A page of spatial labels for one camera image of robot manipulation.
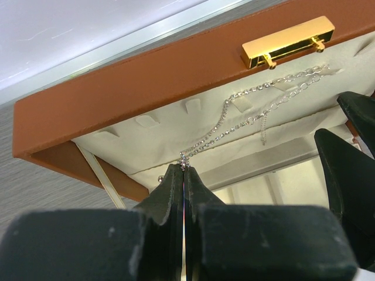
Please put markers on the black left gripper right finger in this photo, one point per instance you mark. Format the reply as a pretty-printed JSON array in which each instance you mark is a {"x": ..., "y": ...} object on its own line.
[{"x": 261, "y": 242}]

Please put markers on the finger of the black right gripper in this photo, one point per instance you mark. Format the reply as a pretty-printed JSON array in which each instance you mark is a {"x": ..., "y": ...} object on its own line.
[
  {"x": 349, "y": 177},
  {"x": 359, "y": 109}
]

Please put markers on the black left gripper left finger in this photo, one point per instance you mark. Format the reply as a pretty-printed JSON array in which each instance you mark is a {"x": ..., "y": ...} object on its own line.
[{"x": 142, "y": 243}]

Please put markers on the brown jewelry box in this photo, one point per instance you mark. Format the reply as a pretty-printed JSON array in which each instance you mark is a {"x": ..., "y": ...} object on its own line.
[{"x": 233, "y": 101}]

